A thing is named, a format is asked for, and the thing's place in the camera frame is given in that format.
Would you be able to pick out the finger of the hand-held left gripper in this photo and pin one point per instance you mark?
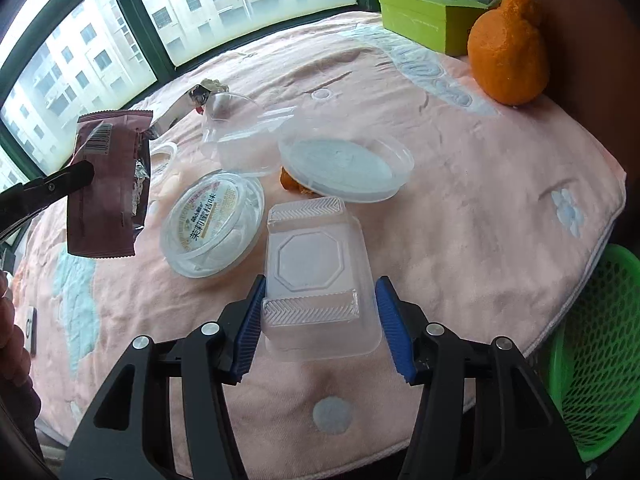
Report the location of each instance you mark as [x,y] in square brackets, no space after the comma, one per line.
[50,187]

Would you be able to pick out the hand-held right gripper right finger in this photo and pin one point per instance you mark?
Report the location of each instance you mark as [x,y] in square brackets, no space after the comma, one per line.
[395,332]

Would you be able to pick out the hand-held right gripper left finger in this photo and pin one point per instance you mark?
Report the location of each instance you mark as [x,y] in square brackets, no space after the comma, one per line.
[247,332]

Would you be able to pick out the pink snack wrapper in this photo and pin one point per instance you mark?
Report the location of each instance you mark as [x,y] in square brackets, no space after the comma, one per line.
[100,200]

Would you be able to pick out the clear rectangular plastic tray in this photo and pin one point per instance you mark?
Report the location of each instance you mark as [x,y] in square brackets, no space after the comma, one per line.
[310,265]

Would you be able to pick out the round clear labelled plastic container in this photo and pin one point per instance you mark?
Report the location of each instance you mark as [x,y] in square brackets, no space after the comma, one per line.
[210,225]

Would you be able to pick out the silver foil wrapper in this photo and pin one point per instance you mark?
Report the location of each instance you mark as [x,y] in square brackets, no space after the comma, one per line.
[172,112]

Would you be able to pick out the orange peel piece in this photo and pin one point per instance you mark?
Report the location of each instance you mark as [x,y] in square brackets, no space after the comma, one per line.
[290,183]

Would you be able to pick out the clear oval plastic container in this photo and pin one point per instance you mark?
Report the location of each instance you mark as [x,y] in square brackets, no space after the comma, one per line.
[345,165]

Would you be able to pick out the clear plastic cup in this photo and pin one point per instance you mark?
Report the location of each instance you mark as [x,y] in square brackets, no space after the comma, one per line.
[240,135]

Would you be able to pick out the green plastic basket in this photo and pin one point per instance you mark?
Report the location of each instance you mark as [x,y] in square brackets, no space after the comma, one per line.
[600,335]

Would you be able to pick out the person's left hand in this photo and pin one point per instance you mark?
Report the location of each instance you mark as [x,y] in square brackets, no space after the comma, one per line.
[10,345]

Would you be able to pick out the small grey device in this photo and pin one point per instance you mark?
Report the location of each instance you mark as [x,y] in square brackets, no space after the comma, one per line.
[30,330]

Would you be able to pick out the pink printed blanket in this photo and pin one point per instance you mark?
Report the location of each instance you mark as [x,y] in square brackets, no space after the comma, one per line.
[475,210]

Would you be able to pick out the small clear round lid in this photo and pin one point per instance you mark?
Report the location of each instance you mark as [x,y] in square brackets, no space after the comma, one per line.
[321,95]

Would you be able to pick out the orange citrus fruit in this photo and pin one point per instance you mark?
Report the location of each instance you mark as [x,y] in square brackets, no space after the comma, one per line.
[505,50]

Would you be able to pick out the green cardboard box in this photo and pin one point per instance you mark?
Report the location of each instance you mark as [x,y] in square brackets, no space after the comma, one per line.
[415,15]

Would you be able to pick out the brown wooden panel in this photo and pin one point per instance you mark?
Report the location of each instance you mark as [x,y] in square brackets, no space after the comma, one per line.
[590,60]

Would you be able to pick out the green window frame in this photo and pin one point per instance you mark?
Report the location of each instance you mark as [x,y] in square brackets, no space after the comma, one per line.
[142,25]

